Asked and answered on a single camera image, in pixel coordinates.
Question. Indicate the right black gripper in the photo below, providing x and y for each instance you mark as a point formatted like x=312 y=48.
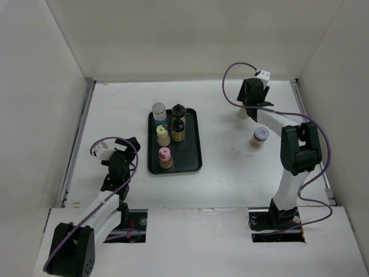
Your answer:
x=241 y=97

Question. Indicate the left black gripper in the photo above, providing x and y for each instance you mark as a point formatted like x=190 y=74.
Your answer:
x=129 y=147

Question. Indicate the yellow cap spice bottle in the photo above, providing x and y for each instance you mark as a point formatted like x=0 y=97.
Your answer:
x=163 y=138

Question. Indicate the pink cap spice bottle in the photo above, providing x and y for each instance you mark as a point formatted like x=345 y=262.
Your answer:
x=165 y=158

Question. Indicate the tall blue label bottle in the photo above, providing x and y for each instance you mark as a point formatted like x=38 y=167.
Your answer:
x=159 y=114

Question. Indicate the white lid red label jar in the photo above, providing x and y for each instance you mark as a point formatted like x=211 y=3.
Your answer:
x=259 y=137

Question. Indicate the black knob cap bottle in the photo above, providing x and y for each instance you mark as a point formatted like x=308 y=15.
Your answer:
x=179 y=112

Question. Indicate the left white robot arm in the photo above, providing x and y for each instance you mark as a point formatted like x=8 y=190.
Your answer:
x=74 y=244

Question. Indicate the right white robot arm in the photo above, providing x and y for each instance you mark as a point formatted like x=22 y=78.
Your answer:
x=283 y=206

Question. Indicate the black rectangular plastic tray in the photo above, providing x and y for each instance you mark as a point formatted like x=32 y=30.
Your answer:
x=186 y=154

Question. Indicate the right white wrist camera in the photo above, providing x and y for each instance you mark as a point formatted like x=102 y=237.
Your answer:
x=264 y=76

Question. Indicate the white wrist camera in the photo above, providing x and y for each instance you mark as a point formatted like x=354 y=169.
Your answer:
x=264 y=76
x=102 y=151

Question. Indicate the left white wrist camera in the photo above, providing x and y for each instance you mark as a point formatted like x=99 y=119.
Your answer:
x=102 y=151

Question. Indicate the left aluminium table rail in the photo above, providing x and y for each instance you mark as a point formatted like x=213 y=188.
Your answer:
x=65 y=185

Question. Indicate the aluminium table rail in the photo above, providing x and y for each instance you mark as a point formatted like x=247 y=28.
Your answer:
x=309 y=155
x=65 y=185

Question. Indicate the right aluminium table rail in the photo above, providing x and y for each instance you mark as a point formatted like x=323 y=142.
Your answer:
x=309 y=155

